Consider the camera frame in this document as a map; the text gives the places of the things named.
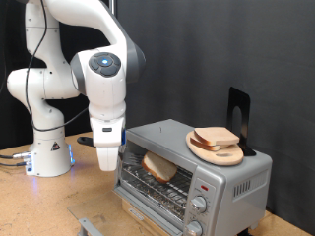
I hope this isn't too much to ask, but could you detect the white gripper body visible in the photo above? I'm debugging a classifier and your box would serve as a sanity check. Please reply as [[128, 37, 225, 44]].
[[89, 116, 126, 172]]

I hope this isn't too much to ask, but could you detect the white bread slice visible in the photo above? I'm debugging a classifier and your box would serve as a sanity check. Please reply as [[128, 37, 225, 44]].
[[141, 150, 178, 184]]

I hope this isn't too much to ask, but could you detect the glass oven door with handle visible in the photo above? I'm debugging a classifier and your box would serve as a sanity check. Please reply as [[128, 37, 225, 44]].
[[67, 187, 185, 236]]

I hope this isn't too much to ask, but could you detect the silver toaster oven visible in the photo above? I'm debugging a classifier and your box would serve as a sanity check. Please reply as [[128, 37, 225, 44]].
[[112, 118, 274, 236]]

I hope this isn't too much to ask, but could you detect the wooden block under oven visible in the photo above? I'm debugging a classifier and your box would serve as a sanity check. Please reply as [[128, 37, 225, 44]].
[[121, 198, 165, 236]]

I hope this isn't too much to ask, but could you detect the silver oven knob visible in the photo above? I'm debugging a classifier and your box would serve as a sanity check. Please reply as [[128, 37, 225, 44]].
[[190, 195, 209, 214], [185, 219, 204, 236]]

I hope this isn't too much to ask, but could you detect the round wooden cutting board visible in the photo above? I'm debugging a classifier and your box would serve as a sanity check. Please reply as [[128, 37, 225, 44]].
[[185, 131, 245, 166]]

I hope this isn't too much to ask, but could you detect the black backdrop cloth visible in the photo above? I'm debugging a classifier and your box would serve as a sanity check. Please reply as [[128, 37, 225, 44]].
[[0, 0, 116, 150]]

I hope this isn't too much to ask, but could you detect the black metal bookend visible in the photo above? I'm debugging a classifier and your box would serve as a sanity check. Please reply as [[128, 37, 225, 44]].
[[226, 87, 258, 157]]

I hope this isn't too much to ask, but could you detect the dark grey backdrop curtain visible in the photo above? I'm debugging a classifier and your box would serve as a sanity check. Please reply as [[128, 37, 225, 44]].
[[114, 0, 315, 236]]

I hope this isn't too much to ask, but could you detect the black camera cable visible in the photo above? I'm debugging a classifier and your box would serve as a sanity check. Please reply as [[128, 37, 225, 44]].
[[24, 0, 91, 133]]

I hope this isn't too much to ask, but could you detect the wire oven rack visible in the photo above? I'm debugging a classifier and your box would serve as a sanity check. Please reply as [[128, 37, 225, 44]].
[[122, 156, 194, 220]]

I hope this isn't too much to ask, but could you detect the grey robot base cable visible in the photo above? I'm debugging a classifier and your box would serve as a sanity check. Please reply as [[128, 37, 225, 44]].
[[0, 150, 32, 160], [0, 160, 32, 168]]

